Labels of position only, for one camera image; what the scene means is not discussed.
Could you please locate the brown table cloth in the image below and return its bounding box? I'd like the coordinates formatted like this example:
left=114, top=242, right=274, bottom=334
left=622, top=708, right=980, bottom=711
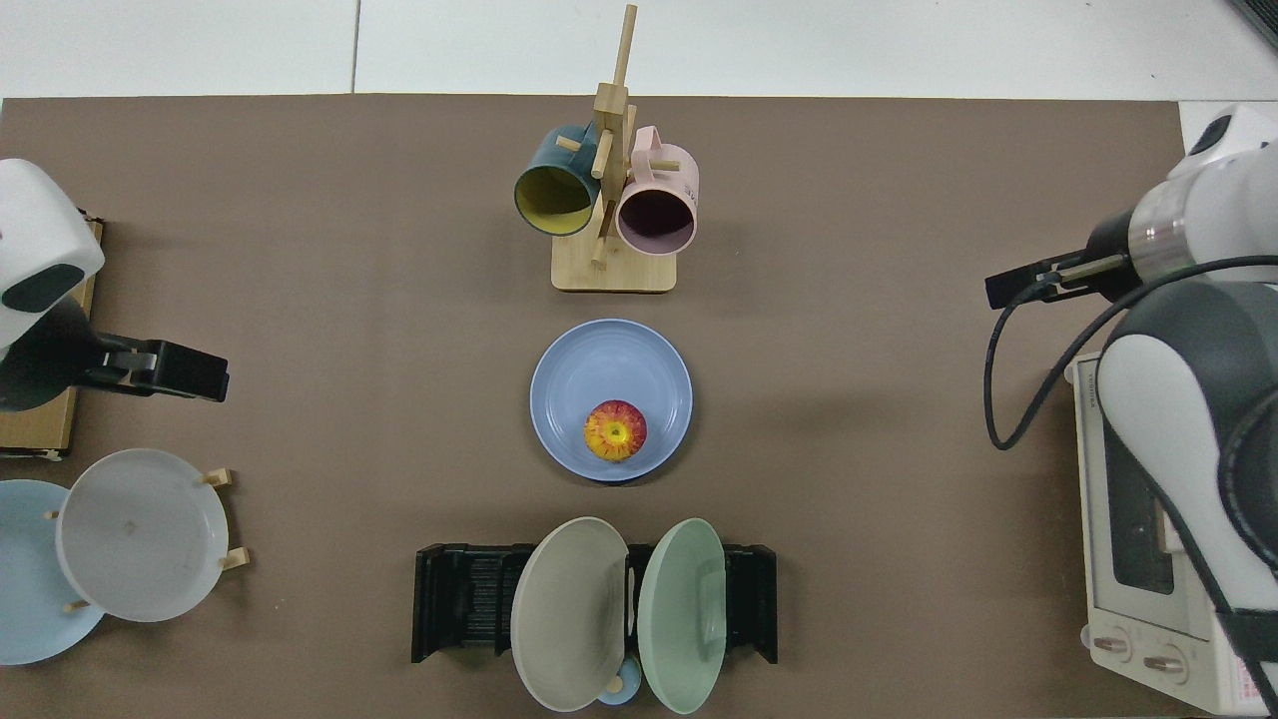
left=0, top=95, right=1199, bottom=719

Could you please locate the beige plate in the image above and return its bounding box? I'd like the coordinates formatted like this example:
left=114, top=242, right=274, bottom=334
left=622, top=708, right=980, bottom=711
left=510, top=516, right=631, bottom=713

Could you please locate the pink cup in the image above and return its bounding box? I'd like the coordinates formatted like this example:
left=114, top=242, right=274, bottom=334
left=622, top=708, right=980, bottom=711
left=615, top=126, right=700, bottom=257

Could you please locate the light blue plate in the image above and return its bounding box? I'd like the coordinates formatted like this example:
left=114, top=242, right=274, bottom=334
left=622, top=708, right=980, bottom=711
left=0, top=480, right=106, bottom=667

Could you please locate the pale toaster oven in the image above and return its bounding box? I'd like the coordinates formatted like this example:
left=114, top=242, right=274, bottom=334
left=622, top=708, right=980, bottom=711
left=1064, top=350, right=1278, bottom=716

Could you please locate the red yellow apple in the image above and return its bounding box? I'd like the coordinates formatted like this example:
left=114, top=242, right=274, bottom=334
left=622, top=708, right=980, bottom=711
left=584, top=399, right=648, bottom=463

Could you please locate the dark grey panel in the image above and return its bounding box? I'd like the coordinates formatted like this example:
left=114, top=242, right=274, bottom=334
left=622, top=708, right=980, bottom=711
left=1226, top=0, right=1278, bottom=51

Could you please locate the wire basket with wooden floor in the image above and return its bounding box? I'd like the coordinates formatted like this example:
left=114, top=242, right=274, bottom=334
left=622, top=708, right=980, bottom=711
left=0, top=208, right=105, bottom=461

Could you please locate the pale green plate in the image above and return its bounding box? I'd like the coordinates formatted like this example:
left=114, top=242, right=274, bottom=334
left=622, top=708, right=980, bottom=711
left=638, top=518, right=727, bottom=715

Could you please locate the dark teal cup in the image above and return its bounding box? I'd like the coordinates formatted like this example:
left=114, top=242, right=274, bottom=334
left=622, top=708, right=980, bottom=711
left=514, top=124, right=602, bottom=238

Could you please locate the grey plate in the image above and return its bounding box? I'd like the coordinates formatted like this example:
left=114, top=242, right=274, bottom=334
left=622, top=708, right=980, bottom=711
left=56, top=448, right=230, bottom=623

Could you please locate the black dish rack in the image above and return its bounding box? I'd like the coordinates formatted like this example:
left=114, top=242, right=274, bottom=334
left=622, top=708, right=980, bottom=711
left=411, top=542, right=779, bottom=666

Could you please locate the wooden plate rack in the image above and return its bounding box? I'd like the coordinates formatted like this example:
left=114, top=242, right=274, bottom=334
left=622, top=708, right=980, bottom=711
left=45, top=467, right=251, bottom=613

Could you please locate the wooden cup stand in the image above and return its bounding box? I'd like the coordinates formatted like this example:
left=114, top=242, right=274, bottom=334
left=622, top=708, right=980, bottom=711
left=551, top=5, right=682, bottom=294

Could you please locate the small blue round thing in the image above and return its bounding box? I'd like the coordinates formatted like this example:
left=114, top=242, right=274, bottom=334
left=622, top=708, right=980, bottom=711
left=596, top=654, right=643, bottom=707

